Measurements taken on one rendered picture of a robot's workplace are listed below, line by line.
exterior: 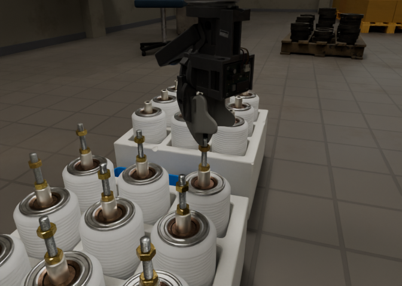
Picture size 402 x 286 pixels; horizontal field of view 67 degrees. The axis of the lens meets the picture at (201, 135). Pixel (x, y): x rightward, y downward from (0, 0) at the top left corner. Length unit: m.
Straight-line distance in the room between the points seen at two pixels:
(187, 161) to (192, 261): 0.41
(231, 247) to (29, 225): 0.32
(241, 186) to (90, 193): 0.38
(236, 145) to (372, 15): 4.81
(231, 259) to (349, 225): 0.48
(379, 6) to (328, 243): 4.85
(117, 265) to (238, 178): 0.40
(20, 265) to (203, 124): 0.31
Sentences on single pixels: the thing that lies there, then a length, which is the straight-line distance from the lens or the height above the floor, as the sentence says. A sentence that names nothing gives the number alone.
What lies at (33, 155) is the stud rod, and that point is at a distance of 0.52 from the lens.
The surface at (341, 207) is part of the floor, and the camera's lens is 0.98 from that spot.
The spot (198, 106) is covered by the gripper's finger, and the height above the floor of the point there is 0.40.
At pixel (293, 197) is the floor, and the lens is 0.98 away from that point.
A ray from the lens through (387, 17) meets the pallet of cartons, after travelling 5.55.
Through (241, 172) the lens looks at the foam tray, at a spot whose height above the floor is 0.15.
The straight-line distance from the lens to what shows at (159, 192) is 0.57.
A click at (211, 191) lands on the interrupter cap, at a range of 0.53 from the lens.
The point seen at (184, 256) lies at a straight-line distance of 0.43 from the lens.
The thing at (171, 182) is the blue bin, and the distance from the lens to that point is 0.83.
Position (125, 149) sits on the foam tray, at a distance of 0.87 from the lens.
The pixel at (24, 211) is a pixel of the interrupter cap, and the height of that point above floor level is 0.25.
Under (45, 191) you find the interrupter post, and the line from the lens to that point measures 0.55.
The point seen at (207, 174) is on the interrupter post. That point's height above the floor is 0.28.
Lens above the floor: 0.56
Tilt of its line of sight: 25 degrees down
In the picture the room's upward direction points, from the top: straight up
